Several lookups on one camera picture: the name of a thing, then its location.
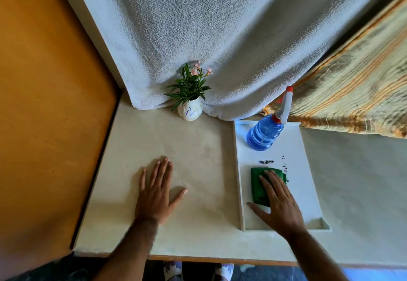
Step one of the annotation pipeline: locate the white textured towel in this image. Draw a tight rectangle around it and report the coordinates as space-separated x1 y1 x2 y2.
68 0 402 122

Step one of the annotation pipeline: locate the person's right forearm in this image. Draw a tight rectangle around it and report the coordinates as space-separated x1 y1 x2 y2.
286 229 349 281

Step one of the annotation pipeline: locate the person's left forearm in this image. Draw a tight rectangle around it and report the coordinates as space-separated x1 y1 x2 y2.
92 218 159 281

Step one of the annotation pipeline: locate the brown wooden door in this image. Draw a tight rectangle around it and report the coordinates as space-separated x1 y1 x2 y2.
0 0 121 281

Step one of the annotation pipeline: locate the green cleaning cloth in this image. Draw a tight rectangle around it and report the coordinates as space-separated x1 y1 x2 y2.
251 167 289 208

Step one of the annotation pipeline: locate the person's left hand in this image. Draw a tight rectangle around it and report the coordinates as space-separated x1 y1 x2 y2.
134 157 188 226

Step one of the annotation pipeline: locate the green plant with pink flowers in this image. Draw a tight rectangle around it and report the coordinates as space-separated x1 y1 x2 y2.
164 61 214 112

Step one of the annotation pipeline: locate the white patterned sock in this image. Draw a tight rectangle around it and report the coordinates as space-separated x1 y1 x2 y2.
163 261 184 281
212 263 235 281

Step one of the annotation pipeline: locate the white ceramic vase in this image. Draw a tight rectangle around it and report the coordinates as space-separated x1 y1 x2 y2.
177 97 203 122

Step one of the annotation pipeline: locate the striped yellow green fabric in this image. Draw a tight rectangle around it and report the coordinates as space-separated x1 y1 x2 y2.
262 0 407 139

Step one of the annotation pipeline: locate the white rectangular tray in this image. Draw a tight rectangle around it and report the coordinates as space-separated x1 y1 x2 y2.
233 120 331 232

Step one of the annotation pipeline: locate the blue spray bottle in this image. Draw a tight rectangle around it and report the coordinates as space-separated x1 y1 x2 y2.
246 86 294 152

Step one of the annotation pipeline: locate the person's right hand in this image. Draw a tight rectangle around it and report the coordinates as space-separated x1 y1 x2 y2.
247 170 308 239

